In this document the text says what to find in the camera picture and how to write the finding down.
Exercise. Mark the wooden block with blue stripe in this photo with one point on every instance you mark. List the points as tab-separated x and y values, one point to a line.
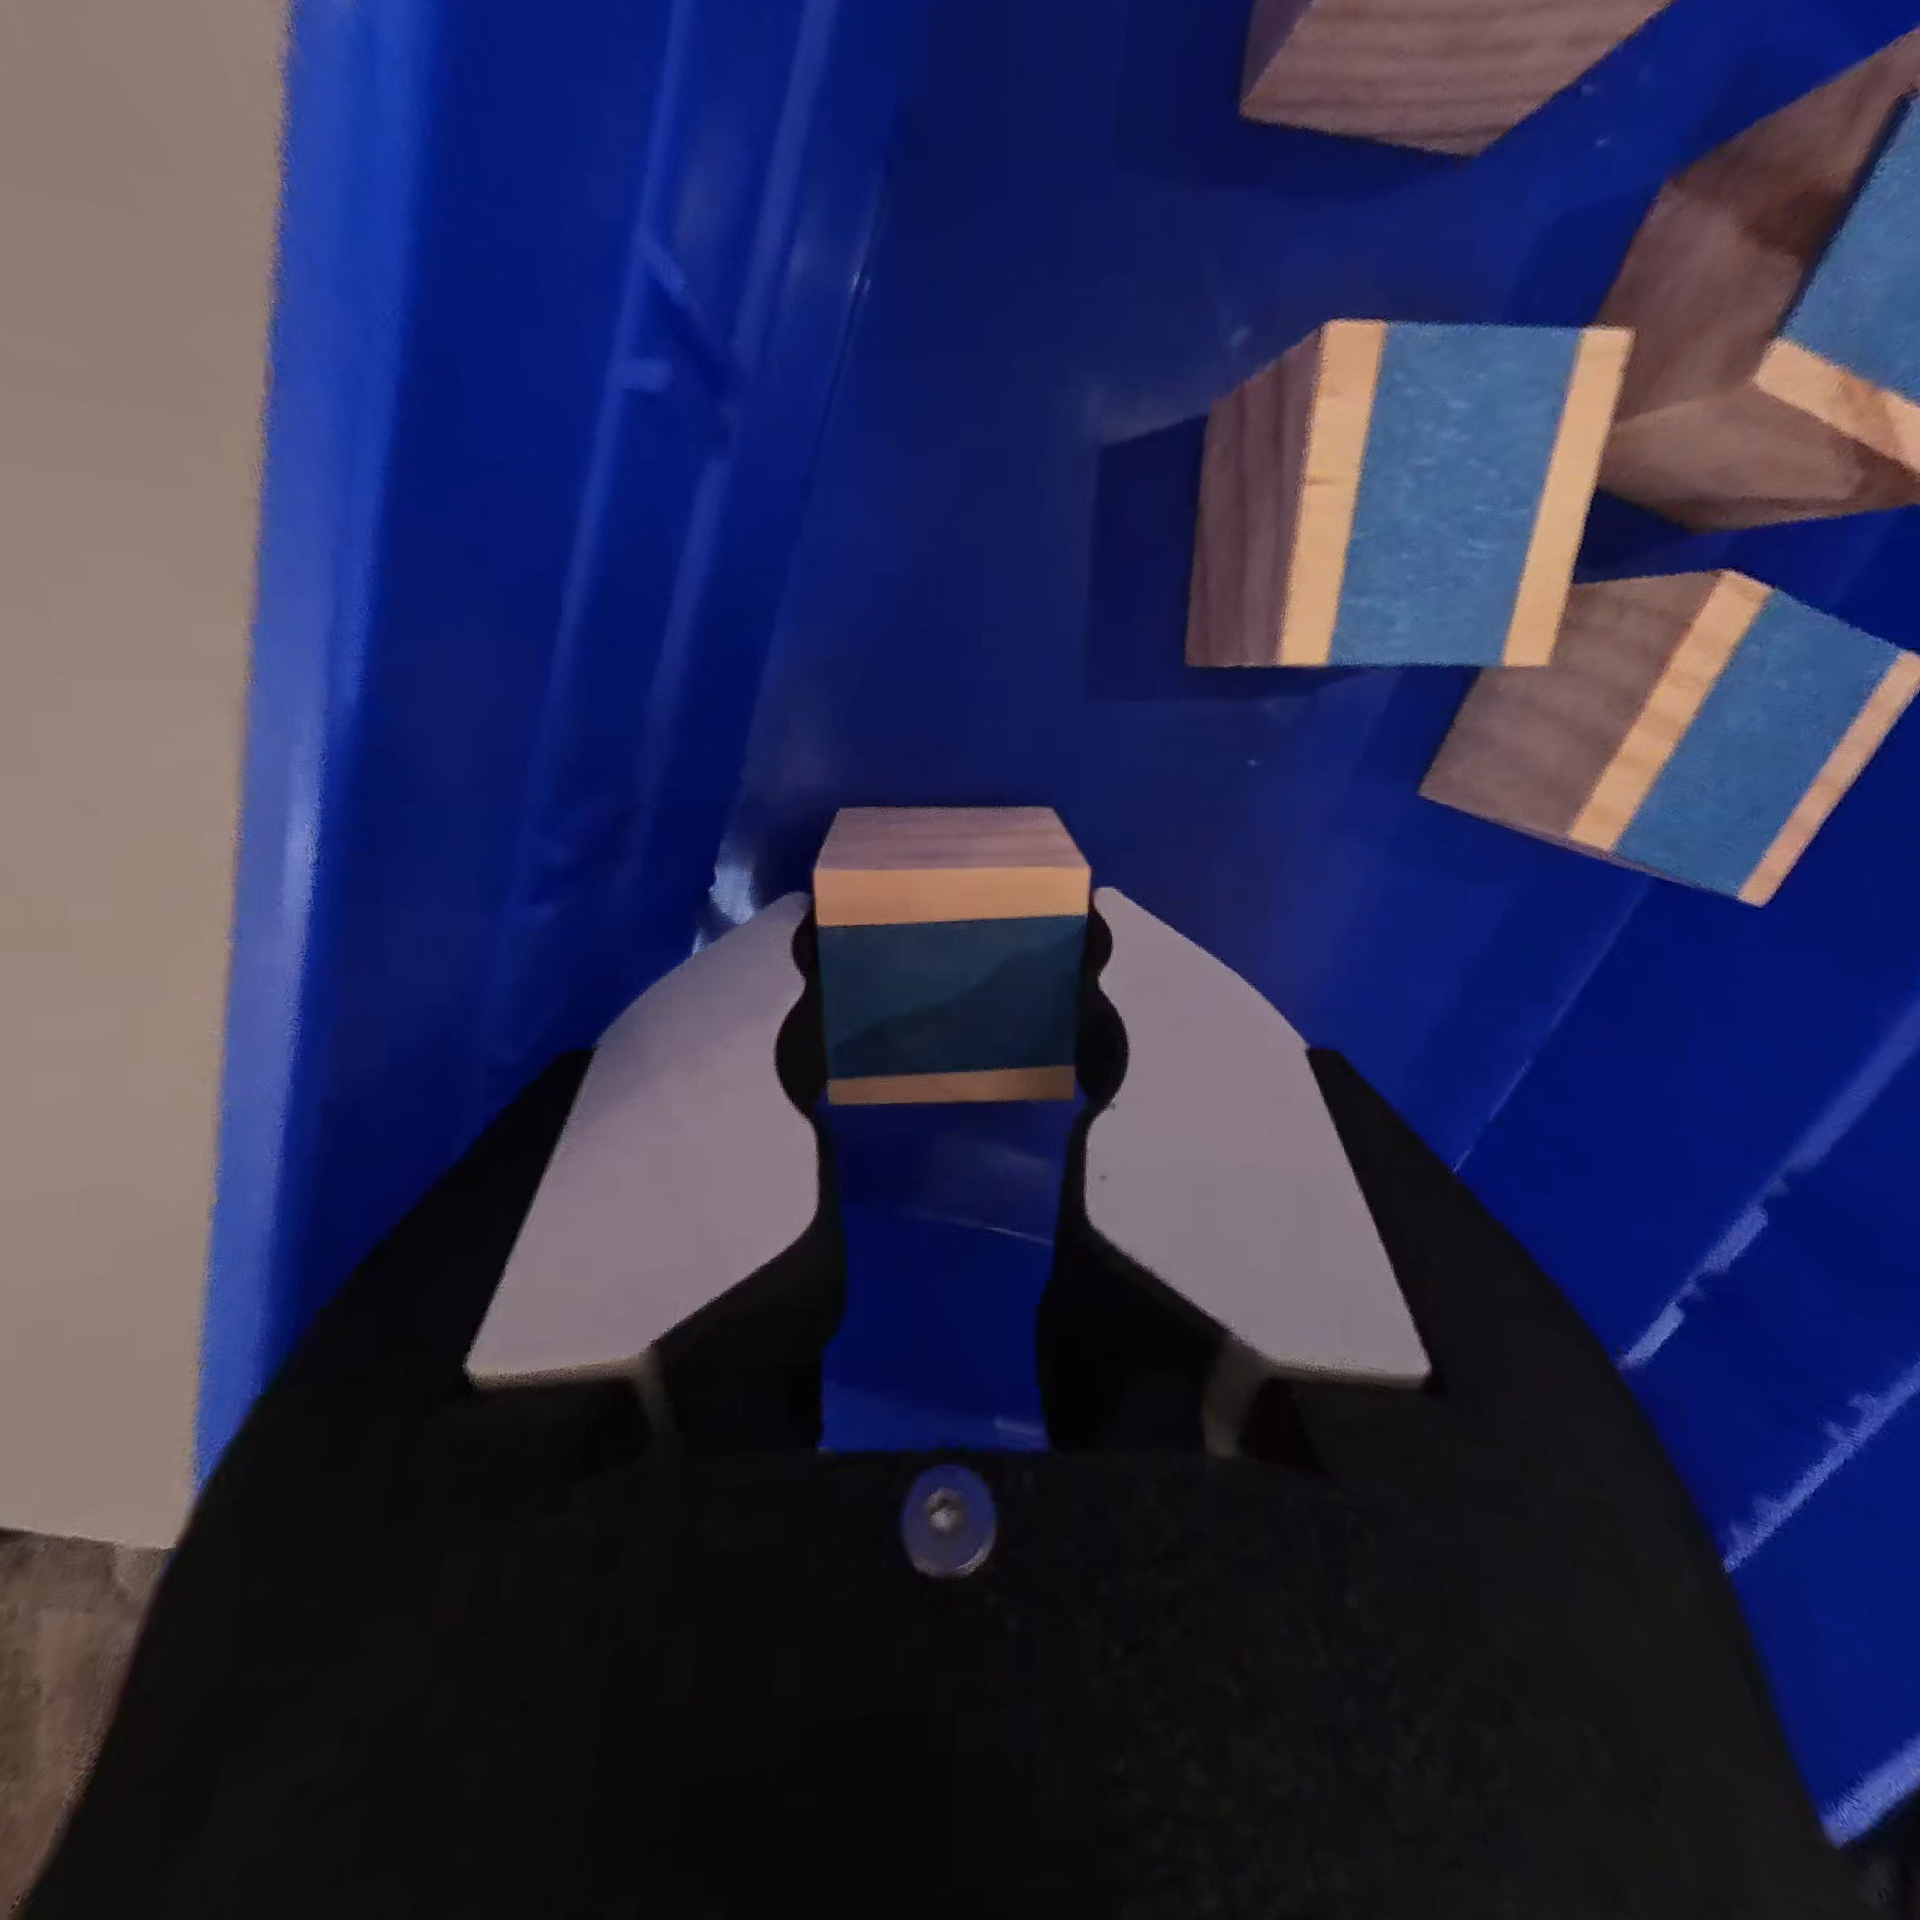
946	991
1724	329
1724	749
1425	60
1442	495

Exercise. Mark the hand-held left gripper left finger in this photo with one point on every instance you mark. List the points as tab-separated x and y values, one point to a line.
645	1200

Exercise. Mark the blue plastic bin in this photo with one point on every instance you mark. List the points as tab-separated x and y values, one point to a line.
524	599

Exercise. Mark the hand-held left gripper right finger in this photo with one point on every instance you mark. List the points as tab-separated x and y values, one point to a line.
1244	1200

